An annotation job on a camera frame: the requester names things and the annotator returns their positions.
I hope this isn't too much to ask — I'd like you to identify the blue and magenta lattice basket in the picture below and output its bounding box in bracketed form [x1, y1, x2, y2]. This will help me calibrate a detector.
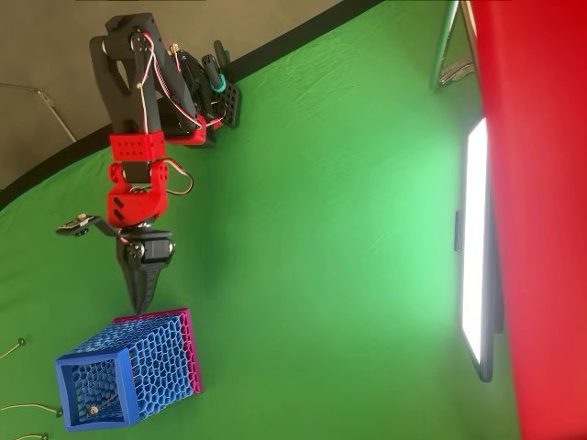
[53, 306, 203, 432]

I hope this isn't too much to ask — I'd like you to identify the thin metal rod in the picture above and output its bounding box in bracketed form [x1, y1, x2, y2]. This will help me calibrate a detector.
[0, 82, 78, 143]

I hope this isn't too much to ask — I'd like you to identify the green cloth with black edge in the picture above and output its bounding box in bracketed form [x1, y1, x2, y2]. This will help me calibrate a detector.
[0, 0, 522, 440]

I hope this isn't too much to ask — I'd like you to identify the white LED light panel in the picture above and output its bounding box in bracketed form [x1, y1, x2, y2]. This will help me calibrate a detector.
[453, 116, 505, 384]

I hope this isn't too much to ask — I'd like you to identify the chrome tube stand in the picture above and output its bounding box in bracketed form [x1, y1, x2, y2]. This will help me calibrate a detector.
[429, 0, 479, 92]

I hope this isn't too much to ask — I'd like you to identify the large red blurred object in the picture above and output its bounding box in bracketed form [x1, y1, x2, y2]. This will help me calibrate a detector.
[467, 0, 587, 440]

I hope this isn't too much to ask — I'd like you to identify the black camera on bracket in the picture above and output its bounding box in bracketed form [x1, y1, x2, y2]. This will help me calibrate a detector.
[55, 213, 123, 239]

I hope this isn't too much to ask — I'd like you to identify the red and white servo cable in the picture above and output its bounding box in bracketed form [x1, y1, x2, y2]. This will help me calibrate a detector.
[134, 29, 208, 135]
[158, 157, 195, 197]

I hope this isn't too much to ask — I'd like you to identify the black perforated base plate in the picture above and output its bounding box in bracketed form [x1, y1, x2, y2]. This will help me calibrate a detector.
[215, 80, 242, 129]

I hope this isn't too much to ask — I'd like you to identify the black clamp with teal ring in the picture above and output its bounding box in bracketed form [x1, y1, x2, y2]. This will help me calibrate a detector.
[201, 39, 230, 93]

